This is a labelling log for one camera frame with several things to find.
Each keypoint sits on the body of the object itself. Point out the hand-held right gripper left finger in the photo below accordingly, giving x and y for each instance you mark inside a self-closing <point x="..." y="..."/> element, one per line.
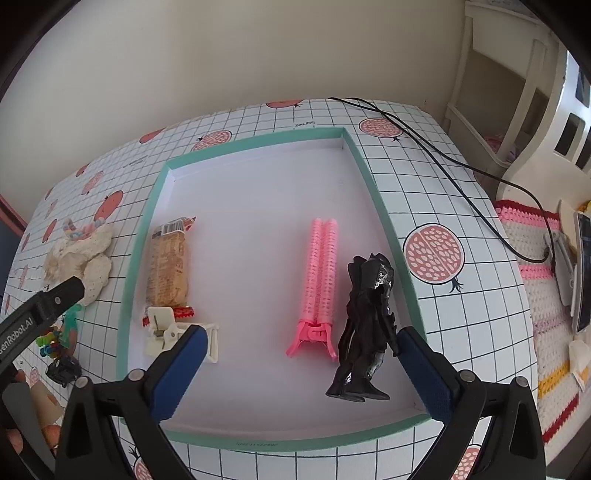
<point x="180" y="369"/>

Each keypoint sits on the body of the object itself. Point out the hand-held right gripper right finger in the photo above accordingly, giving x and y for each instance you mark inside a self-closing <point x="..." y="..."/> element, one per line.
<point x="425" y="374"/>

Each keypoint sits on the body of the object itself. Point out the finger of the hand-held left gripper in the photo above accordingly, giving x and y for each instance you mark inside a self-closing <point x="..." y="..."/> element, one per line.
<point x="64" y="291"/>

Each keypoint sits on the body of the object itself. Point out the colourful building block toy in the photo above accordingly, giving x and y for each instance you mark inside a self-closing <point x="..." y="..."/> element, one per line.
<point x="48" y="344"/>

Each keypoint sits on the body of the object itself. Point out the green translucent hair clip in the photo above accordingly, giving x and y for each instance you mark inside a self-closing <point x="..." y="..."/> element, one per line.
<point x="71" y="323"/>

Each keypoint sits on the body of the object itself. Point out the white hair claw clip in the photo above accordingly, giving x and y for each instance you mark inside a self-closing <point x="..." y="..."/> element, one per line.
<point x="159" y="341"/>

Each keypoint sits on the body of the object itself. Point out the cream lace scrunchie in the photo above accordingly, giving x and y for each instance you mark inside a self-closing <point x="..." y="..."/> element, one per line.
<point x="87" y="258"/>

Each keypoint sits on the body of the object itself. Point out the black plastic toy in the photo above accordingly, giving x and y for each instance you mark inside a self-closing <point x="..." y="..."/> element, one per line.
<point x="64" y="369"/>

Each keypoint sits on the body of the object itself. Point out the pastel rainbow pipe cleaner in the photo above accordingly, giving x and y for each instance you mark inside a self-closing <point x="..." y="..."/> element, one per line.
<point x="71" y="233"/>

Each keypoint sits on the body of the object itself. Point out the black action figure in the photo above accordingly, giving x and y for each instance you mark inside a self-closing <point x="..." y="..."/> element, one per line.
<point x="364" y="323"/>

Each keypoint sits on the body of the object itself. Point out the brown snack packet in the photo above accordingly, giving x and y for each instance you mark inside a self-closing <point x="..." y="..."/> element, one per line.
<point x="168" y="267"/>

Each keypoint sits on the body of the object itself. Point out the pink hair roller clip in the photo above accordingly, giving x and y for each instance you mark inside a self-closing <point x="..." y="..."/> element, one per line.
<point x="318" y="267"/>

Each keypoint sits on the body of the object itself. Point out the white tray teal rim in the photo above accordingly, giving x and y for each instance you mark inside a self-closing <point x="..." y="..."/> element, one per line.
<point x="258" y="207"/>

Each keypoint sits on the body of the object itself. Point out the person's left hand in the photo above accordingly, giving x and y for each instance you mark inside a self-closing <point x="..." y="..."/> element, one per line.
<point x="14" y="442"/>

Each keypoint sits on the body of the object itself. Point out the beige finger band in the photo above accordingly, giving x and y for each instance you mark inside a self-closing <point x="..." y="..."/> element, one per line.
<point x="44" y="401"/>

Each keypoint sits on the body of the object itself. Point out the blue pink-edged panel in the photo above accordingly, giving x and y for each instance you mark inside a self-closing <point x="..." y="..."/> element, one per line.
<point x="9" y="230"/>

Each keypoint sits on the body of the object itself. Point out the pink striped crochet blanket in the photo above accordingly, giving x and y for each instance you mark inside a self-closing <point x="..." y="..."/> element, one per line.
<point x="545" y="323"/>

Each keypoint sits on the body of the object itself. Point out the grey phone stand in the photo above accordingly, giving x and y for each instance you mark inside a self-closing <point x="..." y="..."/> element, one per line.
<point x="561" y="272"/>

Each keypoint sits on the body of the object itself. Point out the black phone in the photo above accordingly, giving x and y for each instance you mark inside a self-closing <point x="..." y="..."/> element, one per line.
<point x="582" y="277"/>

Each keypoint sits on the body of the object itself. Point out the white wooden chair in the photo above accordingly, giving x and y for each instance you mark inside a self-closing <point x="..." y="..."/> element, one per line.
<point x="471" y="55"/>

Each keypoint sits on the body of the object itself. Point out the white multi-photo frame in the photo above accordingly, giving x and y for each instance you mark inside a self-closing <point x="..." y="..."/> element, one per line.
<point x="568" y="92"/>

